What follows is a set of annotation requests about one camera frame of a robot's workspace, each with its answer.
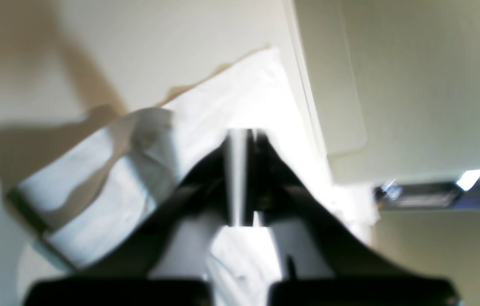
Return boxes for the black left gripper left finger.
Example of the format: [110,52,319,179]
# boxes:
[24,129,254,306]

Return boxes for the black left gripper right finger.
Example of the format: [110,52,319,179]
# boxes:
[253,130,461,306]

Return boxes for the white T-shirt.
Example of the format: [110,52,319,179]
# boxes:
[8,49,378,306]

